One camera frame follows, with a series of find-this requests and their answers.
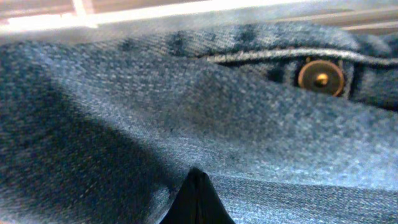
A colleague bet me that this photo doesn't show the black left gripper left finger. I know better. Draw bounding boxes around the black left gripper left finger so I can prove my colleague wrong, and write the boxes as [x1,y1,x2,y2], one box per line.
[160,168,199,224]

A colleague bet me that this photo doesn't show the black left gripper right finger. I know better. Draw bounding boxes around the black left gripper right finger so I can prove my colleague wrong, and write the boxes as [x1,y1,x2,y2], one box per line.
[197,172,234,224]

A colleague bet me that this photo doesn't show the dark blue jeans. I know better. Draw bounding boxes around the dark blue jeans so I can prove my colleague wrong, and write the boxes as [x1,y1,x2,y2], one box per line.
[1,22,397,223]

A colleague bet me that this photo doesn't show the clear plastic storage bin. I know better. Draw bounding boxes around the clear plastic storage bin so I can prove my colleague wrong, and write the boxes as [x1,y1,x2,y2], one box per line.
[1,0,397,43]

